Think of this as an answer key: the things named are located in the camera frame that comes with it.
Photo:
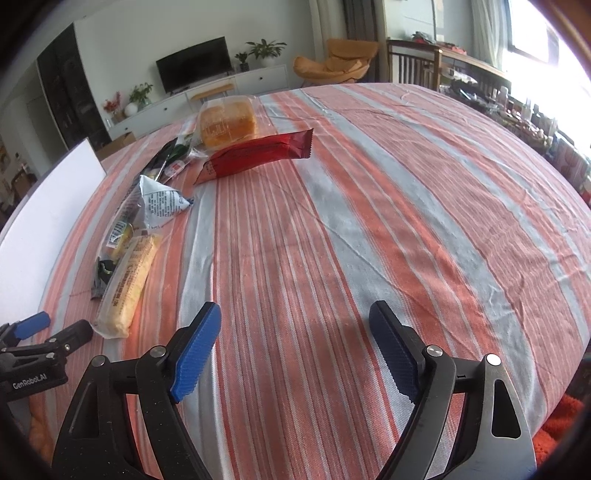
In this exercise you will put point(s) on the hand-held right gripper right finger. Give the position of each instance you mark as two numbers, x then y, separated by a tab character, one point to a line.
397	357

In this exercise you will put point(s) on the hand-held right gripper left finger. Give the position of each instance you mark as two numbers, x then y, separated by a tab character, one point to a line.
196	355

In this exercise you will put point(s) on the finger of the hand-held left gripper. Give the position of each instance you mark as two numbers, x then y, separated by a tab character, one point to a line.
30	323
69	339

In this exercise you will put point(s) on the orange cloth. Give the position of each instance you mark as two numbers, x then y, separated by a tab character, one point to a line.
563	420
41	429

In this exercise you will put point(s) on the small black snack packet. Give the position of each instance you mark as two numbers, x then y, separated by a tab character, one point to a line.
102	274

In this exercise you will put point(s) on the long yellow cake packet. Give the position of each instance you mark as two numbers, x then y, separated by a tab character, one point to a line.
127	281

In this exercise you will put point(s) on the white board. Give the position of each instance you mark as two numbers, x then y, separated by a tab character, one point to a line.
41	221

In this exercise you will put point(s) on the yellow green snack packet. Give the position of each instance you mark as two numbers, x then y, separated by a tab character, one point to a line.
119	233

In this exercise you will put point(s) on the orange grey striped tablecloth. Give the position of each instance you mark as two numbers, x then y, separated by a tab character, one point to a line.
323	230

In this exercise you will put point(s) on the white blue snack packet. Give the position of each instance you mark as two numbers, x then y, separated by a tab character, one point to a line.
159	205

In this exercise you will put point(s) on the small white red packet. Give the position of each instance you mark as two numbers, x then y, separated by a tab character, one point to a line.
175	168

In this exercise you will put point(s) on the cardboard box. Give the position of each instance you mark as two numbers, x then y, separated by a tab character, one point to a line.
115	144

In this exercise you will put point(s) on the dark green snack packet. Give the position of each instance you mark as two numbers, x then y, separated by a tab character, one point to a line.
173	152

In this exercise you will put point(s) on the red snack packet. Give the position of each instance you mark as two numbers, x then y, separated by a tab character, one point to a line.
258	154

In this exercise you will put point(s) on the red flower bouquet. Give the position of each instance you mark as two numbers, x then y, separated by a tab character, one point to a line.
111	106

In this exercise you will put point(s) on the bagged sliced bread loaf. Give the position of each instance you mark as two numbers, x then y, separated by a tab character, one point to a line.
228	122

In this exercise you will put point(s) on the round white vase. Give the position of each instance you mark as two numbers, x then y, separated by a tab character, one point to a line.
131	109

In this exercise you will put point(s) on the black glass cabinet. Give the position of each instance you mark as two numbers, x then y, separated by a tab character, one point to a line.
69	87

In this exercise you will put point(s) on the leafy potted plant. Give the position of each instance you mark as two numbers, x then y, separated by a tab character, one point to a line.
141	94

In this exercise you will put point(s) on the orange wooden stool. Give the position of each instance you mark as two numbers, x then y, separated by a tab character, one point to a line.
212	92

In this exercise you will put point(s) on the cluttered shelf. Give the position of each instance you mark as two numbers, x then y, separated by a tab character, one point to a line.
531	120

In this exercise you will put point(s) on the white television cabinet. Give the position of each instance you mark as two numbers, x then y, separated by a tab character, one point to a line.
263	76

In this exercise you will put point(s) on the black television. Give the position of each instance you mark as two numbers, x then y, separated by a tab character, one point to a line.
194	64

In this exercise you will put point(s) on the wooden table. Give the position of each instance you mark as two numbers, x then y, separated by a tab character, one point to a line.
415	60

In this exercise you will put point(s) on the orange lounge chair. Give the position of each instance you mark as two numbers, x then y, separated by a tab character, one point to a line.
323	67

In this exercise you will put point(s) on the large potted plant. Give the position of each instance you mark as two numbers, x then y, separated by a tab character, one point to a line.
265	48

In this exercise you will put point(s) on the grey curtain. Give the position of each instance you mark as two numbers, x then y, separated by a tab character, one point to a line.
360	18

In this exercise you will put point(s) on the bright window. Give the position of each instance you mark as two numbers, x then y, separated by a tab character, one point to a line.
540	46

